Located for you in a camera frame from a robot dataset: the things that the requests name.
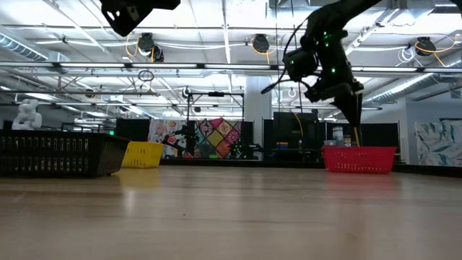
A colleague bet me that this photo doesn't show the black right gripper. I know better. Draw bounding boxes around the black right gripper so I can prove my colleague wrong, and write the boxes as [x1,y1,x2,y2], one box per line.
[305,32,365,129]

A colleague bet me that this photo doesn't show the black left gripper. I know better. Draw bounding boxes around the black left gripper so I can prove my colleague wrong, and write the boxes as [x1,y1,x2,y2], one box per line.
[100,0,181,37]

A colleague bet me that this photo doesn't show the stacked storage containers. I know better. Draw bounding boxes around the stacked storage containers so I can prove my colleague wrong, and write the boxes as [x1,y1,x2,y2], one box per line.
[323,125,353,147]

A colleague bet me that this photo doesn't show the black partition panel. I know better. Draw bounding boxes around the black partition panel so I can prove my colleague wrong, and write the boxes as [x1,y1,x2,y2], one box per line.
[326,121,401,155]

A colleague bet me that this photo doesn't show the red plastic basket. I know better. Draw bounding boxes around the red plastic basket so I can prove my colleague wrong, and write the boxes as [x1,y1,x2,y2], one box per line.
[321,146,398,175]

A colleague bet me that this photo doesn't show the black equipment cabinet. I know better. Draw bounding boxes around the black equipment cabinet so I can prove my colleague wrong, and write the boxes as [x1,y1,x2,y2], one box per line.
[263,111,326,162]

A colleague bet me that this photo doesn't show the white square pillar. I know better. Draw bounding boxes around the white square pillar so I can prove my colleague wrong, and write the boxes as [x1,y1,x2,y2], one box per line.
[244,75,274,160]

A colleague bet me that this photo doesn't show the black screen panel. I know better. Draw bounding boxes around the black screen panel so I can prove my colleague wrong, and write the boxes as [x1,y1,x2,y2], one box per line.
[114,118,151,142]

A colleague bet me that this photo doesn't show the colourful patchwork panel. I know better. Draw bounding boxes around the colourful patchwork panel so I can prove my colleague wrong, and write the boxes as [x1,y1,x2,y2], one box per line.
[147,117,243,160]

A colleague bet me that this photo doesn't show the yellow plastic basket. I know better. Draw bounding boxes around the yellow plastic basket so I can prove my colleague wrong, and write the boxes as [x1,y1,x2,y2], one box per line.
[121,140,165,169]

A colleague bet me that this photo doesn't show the black plastic basket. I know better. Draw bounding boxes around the black plastic basket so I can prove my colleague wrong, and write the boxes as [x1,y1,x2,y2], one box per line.
[0,129,130,178]

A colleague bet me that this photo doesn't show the silver ventilation duct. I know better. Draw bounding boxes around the silver ventilation duct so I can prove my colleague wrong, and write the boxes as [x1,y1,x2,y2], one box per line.
[0,32,50,62]
[362,71,462,105]

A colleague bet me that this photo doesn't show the ceiling light rail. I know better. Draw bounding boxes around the ceiling light rail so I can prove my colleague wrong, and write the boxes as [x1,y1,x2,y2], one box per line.
[0,61,462,73]

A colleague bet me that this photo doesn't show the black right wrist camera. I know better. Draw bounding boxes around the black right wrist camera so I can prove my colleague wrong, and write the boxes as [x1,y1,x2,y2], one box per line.
[283,48,321,82]

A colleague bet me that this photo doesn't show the black stand frame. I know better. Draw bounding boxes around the black stand frame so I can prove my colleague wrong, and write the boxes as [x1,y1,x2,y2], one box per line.
[186,90,245,160]

